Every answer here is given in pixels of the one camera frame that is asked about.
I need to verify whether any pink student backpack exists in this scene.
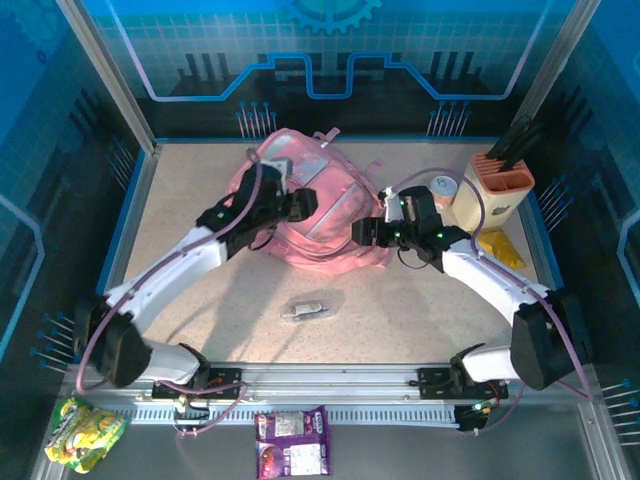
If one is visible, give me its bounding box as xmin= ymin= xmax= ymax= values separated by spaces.
xmin=227 ymin=127 xmax=396 ymax=275

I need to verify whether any yellow snack packet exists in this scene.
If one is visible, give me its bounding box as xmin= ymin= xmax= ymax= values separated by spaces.
xmin=474 ymin=228 xmax=527 ymax=271

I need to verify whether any clear plastic bag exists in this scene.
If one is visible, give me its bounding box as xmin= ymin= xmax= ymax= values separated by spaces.
xmin=278 ymin=289 xmax=346 ymax=327

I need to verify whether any purple snack bag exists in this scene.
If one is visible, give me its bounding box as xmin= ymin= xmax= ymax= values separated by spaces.
xmin=253 ymin=404 xmax=333 ymax=477

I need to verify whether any green yellow snack bag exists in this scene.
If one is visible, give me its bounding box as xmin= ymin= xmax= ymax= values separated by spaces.
xmin=43 ymin=397 xmax=131 ymax=475

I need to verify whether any beverage can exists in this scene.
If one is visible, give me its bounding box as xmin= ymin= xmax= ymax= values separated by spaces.
xmin=428 ymin=175 xmax=459 ymax=211

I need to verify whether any beige holder with orange top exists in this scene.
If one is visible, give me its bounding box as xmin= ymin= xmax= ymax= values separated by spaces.
xmin=452 ymin=152 xmax=536 ymax=232

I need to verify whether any black junction box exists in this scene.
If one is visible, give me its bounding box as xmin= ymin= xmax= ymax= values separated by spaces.
xmin=455 ymin=402 xmax=494 ymax=434

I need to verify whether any black utensil handle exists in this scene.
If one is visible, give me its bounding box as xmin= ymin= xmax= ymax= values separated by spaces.
xmin=485 ymin=115 xmax=532 ymax=159
xmin=502 ymin=122 xmax=545 ymax=172

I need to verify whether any aluminium rail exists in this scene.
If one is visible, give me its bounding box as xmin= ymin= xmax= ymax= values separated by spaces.
xmin=63 ymin=363 xmax=599 ymax=401

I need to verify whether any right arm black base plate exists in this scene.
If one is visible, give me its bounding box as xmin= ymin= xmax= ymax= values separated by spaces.
xmin=417 ymin=366 xmax=510 ymax=400

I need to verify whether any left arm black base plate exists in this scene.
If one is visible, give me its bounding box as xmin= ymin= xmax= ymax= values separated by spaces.
xmin=151 ymin=367 xmax=244 ymax=401

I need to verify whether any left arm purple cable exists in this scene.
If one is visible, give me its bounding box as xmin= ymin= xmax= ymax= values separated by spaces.
xmin=74 ymin=147 xmax=264 ymax=441

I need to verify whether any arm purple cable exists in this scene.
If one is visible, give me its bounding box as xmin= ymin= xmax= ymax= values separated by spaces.
xmin=389 ymin=167 xmax=596 ymax=436
xmin=74 ymin=147 xmax=264 ymax=441

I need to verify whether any slotted grey cable duct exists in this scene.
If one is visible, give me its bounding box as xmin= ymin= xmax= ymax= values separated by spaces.
xmin=107 ymin=403 xmax=461 ymax=426

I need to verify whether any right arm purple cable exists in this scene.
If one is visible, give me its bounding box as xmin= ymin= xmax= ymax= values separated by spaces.
xmin=389 ymin=167 xmax=596 ymax=436

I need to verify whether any aluminium frame post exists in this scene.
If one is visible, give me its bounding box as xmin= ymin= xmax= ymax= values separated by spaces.
xmin=54 ymin=0 xmax=160 ymax=154
xmin=509 ymin=0 xmax=594 ymax=136

